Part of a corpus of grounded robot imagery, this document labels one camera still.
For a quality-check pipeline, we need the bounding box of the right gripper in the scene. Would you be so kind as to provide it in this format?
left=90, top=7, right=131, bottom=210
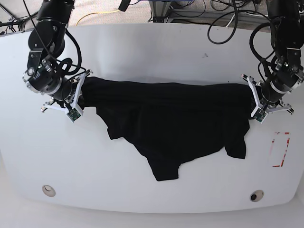
left=22, top=64, right=93, bottom=115

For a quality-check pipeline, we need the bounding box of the red tape rectangle marking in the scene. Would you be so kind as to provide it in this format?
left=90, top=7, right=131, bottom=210
left=269, top=132, right=291, bottom=168

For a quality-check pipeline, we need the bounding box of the right table grommet hole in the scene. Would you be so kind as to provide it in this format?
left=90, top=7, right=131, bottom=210
left=249, top=190, right=264, bottom=202

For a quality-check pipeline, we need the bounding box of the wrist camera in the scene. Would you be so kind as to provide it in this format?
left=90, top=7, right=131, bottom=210
left=254, top=110, right=268, bottom=124
left=66, top=108, right=83, bottom=122

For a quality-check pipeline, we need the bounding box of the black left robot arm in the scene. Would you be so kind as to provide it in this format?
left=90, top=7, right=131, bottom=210
left=242, top=0, right=304, bottom=123

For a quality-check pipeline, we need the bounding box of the table grommet hole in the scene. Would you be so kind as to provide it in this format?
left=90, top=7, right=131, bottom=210
left=249, top=190, right=264, bottom=202
left=42, top=185, right=56, bottom=197

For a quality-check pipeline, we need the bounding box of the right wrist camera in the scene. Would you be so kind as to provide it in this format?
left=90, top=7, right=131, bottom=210
left=66, top=108, right=83, bottom=122

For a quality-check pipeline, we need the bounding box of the left table grommet hole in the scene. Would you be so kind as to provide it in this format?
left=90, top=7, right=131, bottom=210
left=42, top=185, right=56, bottom=197

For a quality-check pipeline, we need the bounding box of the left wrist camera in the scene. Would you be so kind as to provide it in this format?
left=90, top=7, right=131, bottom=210
left=254, top=110, right=268, bottom=124

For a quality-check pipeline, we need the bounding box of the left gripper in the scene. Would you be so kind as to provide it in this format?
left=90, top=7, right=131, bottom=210
left=241, top=48, right=304, bottom=119

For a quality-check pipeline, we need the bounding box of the black printed T-shirt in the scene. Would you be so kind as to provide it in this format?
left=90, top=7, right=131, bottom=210
left=80, top=77, right=253, bottom=181

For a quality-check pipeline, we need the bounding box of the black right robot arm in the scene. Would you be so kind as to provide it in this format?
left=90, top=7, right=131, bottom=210
left=23, top=0, right=92, bottom=122

